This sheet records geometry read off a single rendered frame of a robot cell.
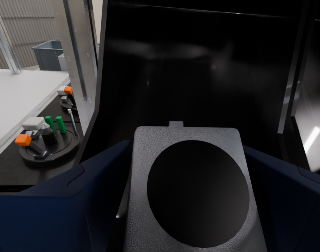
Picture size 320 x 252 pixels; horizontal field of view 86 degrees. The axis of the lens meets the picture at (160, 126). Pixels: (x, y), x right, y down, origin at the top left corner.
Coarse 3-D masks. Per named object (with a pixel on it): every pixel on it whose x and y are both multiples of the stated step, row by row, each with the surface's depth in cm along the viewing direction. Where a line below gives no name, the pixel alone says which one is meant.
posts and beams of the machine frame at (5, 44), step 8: (0, 16) 98; (0, 24) 98; (0, 32) 99; (0, 40) 102; (8, 40) 104; (8, 48) 105; (8, 56) 108; (16, 56) 111; (8, 64) 110; (16, 64) 111; (16, 72) 113
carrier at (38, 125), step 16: (32, 128) 52; (48, 128) 43; (64, 128) 49; (80, 128) 54; (16, 144) 47; (48, 144) 44; (64, 144) 45; (80, 144) 48; (0, 160) 42; (16, 160) 42; (32, 160) 40; (48, 160) 41; (64, 160) 43; (0, 176) 38; (16, 176) 39; (32, 176) 39; (48, 176) 39
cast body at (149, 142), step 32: (160, 128) 7; (192, 128) 7; (224, 128) 7; (160, 160) 5; (192, 160) 5; (224, 160) 5; (160, 192) 5; (192, 192) 5; (224, 192) 5; (128, 224) 5; (160, 224) 5; (192, 224) 4; (224, 224) 4; (256, 224) 5
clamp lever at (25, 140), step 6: (30, 132) 37; (18, 138) 34; (24, 138) 34; (30, 138) 36; (18, 144) 35; (24, 144) 35; (30, 144) 36; (30, 150) 38; (36, 150) 38; (42, 150) 41
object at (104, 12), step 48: (144, 0) 21; (192, 0) 22; (240, 0) 21; (288, 0) 12; (144, 48) 19; (192, 48) 19; (240, 48) 19; (288, 48) 11; (96, 96) 12; (144, 96) 15; (192, 96) 16; (240, 96) 16; (288, 96) 11; (96, 144) 12
